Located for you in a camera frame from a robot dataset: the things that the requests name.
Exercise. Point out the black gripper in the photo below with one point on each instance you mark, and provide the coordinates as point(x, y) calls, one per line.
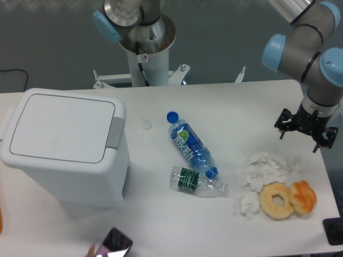
point(308, 123)

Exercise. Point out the white plastic trash can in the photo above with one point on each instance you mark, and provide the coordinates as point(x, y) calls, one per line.
point(72, 144)

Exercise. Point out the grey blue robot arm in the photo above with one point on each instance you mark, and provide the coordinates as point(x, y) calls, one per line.
point(298, 55)

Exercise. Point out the person's fingertip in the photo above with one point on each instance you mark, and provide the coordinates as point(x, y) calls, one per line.
point(91, 251)

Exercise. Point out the large crumpled white tissue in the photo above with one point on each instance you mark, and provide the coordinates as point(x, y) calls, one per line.
point(264, 168)

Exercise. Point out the orange glazed bread roll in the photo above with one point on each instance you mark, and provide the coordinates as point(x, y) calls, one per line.
point(302, 197)

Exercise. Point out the small crumpled white tissue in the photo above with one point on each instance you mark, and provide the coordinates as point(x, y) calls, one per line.
point(249, 206)

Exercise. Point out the black device at edge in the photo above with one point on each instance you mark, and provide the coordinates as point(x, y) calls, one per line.
point(333, 230)

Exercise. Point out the blue labelled water bottle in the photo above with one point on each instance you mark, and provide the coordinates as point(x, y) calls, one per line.
point(188, 142)

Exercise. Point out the clear green labelled bottle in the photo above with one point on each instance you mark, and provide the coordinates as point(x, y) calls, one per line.
point(195, 183)

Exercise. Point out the loose blue bottle cap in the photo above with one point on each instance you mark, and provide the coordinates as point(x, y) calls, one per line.
point(172, 117)

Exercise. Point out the white bottle cap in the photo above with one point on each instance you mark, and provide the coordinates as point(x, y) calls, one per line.
point(146, 125)

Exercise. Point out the black smartphone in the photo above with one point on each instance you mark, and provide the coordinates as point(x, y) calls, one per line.
point(116, 243)

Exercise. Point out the orange object at edge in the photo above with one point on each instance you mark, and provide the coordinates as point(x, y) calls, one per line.
point(1, 221)

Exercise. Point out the plain ring doughnut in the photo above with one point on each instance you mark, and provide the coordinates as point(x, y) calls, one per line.
point(274, 201)

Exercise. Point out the white metal base frame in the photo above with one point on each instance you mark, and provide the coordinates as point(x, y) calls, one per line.
point(105, 81)

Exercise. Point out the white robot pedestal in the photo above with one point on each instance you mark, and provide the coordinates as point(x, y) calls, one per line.
point(147, 49)

